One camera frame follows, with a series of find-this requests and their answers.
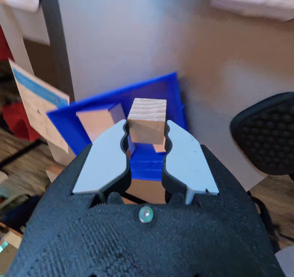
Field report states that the wooden cube with blue side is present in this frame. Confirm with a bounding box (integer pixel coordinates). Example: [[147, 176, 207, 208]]
[[127, 98, 167, 145]]

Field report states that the white desk stand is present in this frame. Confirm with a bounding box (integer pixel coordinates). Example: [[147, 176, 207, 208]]
[[210, 0, 294, 21]]

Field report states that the black chair armrest pad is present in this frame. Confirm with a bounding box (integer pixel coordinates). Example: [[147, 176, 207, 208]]
[[230, 92, 294, 176]]

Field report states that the red bag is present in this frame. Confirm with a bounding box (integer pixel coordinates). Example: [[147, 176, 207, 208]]
[[0, 25, 40, 142]]

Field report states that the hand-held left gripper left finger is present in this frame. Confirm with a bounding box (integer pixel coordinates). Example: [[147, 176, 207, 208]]
[[72, 119, 132, 200]]

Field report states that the blue plastic bin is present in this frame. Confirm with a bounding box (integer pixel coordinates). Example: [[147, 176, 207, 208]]
[[46, 71, 189, 181]]

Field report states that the paper leaflet with blue band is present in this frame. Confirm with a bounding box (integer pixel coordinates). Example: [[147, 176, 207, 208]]
[[9, 59, 70, 153]]

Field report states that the large white block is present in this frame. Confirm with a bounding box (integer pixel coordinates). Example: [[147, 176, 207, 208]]
[[76, 103, 127, 143]]

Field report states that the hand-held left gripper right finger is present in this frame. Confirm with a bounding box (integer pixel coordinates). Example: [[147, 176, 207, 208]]
[[161, 120, 220, 205]]

